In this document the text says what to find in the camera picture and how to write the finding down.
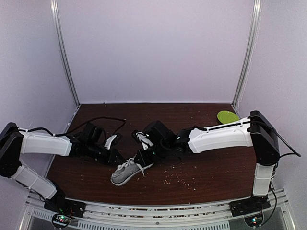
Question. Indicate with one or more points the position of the grey canvas sneaker red sole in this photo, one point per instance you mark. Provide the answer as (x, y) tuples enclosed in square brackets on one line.
[(120, 179)]

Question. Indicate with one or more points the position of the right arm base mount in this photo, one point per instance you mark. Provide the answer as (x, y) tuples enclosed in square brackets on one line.
[(249, 205)]

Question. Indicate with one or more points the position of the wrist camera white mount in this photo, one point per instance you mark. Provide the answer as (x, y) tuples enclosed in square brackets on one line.
[(142, 138), (112, 140)]

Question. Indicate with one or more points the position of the white shoelace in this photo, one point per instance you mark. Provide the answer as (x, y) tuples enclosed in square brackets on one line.
[(130, 166)]

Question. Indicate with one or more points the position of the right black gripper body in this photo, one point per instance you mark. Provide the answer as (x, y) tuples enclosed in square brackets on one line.
[(161, 150)]

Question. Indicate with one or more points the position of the green plastic plate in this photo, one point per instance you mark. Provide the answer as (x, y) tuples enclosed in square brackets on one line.
[(226, 117)]

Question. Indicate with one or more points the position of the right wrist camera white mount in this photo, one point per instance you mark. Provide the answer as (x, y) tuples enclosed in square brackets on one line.
[(142, 138)]

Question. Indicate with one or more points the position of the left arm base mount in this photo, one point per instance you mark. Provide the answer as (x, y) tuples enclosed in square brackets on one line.
[(60, 204)]

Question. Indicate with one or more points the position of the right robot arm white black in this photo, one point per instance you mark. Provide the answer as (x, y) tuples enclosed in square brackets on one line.
[(255, 131)]

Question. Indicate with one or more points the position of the front aluminium rail base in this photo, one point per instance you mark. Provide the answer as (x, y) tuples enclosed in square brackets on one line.
[(203, 216)]

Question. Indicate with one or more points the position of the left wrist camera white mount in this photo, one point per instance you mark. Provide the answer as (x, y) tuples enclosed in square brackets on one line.
[(112, 140)]

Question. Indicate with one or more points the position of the right aluminium frame post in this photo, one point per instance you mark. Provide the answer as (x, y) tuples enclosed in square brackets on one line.
[(252, 39)]

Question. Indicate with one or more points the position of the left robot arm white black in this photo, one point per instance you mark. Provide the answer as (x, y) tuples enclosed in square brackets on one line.
[(17, 145)]

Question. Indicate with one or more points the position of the aluminium frame post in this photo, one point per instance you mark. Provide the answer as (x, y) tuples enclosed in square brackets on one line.
[(63, 53), (252, 39)]

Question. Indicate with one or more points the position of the left aluminium frame post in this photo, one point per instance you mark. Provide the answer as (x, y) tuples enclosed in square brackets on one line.
[(63, 53)]

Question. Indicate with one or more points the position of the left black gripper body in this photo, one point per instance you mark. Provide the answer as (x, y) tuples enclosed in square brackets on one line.
[(92, 152)]

